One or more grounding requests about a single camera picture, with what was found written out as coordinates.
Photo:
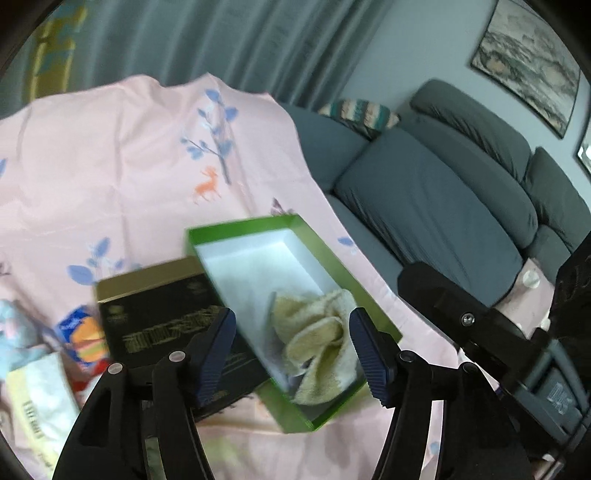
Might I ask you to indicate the light blue plush toy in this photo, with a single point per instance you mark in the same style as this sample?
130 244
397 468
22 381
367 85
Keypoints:
18 337

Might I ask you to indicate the blue and orange snack packet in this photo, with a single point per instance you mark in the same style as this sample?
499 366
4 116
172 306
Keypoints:
85 337

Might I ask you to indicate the pink printed sheet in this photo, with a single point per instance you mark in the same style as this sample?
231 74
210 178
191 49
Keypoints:
138 161

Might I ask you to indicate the striped cushion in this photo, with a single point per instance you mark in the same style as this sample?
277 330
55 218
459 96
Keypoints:
364 115

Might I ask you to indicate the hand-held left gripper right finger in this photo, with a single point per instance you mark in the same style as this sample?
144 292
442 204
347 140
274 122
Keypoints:
369 355

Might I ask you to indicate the framed picture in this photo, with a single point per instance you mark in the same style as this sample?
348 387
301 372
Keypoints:
585 154

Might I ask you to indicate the grey-green curtain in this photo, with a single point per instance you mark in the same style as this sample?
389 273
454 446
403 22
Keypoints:
231 37

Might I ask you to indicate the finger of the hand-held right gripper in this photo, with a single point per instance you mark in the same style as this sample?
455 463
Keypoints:
443 300

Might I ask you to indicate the small pink cloth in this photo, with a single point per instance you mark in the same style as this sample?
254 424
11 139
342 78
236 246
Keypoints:
521 304

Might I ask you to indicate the green box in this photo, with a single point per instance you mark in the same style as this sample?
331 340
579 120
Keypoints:
300 415

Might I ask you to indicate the pale yellow tissue pack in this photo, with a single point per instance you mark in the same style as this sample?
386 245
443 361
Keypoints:
37 401

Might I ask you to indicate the grey sofa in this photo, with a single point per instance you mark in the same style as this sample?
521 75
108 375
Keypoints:
415 194

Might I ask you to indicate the red snack packet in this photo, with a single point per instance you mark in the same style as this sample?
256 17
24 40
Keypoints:
84 385

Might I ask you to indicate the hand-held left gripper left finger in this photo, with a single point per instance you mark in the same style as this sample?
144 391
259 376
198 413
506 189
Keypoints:
214 350

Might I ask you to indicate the black and gold box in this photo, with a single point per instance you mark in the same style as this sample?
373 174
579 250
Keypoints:
157 318

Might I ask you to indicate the framed landscape painting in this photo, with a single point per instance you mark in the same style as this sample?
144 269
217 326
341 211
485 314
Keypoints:
526 60

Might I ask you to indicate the yellow towel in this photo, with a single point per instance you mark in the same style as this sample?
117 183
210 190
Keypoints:
318 341

